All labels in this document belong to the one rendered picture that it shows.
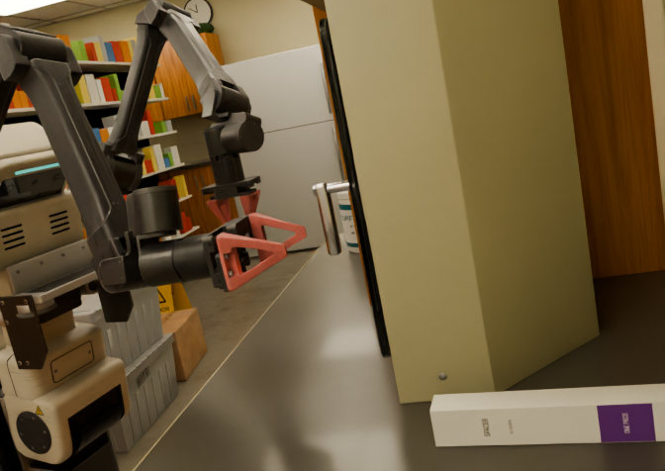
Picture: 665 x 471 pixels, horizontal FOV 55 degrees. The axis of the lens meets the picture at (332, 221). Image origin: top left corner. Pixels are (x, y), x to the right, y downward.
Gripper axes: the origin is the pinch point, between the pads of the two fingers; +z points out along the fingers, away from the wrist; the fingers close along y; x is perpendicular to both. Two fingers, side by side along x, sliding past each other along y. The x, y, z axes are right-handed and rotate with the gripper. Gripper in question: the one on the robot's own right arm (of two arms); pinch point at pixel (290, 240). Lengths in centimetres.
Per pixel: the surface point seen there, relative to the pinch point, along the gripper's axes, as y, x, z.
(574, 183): 7.7, 0.4, 35.0
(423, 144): -5.4, -9.0, 18.7
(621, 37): 31, -16, 48
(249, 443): -11.6, 20.2, -6.5
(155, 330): 196, 72, -141
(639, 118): 32, -3, 49
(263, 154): 483, 13, -161
